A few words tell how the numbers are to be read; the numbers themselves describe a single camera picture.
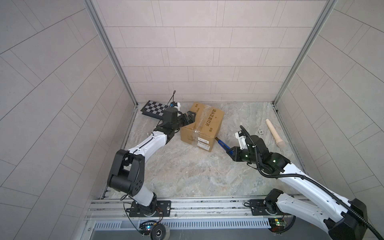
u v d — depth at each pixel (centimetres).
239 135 69
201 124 82
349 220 37
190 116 77
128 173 43
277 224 68
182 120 75
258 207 71
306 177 46
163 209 71
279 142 91
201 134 79
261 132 99
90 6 71
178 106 78
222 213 71
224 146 77
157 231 57
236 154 64
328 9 71
